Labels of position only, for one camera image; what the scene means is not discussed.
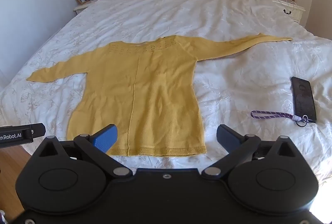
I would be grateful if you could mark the white embroidered bedspread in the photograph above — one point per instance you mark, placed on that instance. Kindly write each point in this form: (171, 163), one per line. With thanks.
(181, 11)

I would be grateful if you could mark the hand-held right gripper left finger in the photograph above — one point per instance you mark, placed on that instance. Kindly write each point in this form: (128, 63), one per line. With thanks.
(106, 139)

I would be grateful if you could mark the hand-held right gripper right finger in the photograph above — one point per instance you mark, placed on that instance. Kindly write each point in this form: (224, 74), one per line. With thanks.
(228, 139)

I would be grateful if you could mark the cream nightstand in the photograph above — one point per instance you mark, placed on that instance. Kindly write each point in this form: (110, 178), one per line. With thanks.
(295, 10)
(81, 8)

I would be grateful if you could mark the yellow knit sweater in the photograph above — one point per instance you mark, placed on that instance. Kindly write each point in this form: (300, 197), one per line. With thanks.
(155, 96)

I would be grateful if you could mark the black smartphone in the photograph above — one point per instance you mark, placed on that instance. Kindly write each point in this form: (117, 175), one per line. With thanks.
(304, 99)

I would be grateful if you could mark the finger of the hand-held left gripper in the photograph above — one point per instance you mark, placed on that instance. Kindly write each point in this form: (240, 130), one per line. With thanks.
(39, 130)

